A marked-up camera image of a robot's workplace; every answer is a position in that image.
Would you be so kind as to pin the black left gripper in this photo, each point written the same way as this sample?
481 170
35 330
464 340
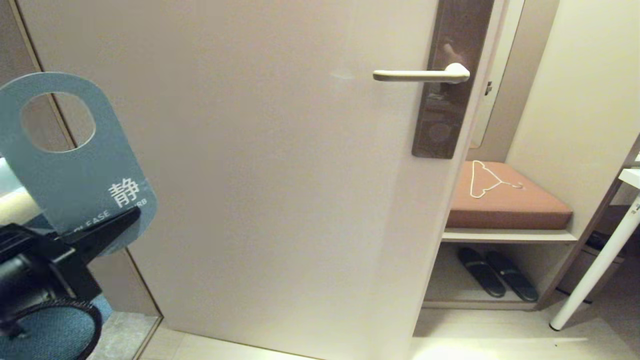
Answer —
45 275

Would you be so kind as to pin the blue do-not-disturb door hanger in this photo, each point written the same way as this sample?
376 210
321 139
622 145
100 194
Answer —
65 175

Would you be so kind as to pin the beige room door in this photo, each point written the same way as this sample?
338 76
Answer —
275 175

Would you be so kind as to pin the brown metal lock plate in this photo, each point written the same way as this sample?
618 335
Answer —
450 125

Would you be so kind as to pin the black slipper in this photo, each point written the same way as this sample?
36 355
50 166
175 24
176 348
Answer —
482 272
512 276

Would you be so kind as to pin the brown seat cushion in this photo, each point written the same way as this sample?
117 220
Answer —
510 210

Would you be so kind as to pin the white table leg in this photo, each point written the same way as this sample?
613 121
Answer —
595 270

